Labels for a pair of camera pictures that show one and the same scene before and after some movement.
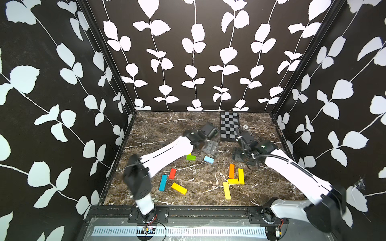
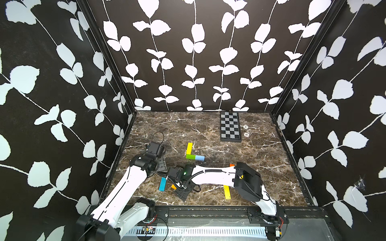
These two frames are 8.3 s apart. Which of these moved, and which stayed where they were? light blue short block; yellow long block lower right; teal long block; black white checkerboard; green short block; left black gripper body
Moved: light blue short block; left black gripper body
Stayed: yellow long block lower right; black white checkerboard; green short block; teal long block
